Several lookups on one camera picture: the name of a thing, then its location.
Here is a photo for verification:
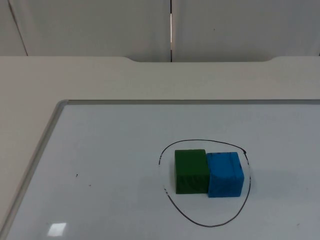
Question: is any green cube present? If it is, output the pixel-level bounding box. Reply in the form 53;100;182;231
174;149;210;195

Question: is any blue cube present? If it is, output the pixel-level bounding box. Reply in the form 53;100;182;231
205;151;245;199

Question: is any grey-framed whiteboard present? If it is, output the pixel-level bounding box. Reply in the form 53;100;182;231
0;99;320;240

